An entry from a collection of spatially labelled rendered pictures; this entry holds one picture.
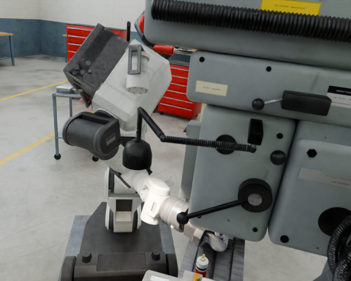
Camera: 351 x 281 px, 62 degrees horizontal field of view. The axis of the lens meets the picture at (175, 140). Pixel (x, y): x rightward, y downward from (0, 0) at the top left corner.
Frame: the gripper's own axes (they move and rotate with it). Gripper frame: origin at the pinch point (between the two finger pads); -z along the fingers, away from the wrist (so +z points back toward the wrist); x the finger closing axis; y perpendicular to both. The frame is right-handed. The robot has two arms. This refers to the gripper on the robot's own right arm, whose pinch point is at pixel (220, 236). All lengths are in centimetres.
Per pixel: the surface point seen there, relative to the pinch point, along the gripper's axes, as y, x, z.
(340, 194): -27.0, -4.1, -22.9
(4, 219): 126, 31, 203
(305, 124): -39.1, -6.1, -13.3
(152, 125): -35.0, -21.0, 10.9
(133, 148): -25.6, -16.7, 19.0
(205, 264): 22.0, 9.1, 6.0
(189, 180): -16.5, -5.6, 9.4
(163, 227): 84, 77, 68
